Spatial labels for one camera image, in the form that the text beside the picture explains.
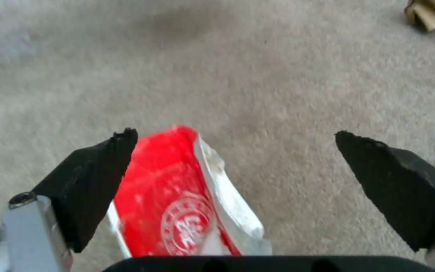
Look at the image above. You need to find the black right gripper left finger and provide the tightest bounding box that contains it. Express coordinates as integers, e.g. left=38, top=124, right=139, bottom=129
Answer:
left=0, top=128, right=139, bottom=272

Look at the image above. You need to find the crumpled brown paper bag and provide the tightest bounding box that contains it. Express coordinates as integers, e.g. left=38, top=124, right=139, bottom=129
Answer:
left=403, top=0, right=435, bottom=32

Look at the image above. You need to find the red and white snack wrapper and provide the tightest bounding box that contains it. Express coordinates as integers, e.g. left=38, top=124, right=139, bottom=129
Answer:
left=106, top=124, right=273, bottom=258

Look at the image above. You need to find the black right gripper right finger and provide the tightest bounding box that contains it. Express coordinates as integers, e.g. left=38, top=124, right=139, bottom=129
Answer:
left=334, top=130, right=435, bottom=272

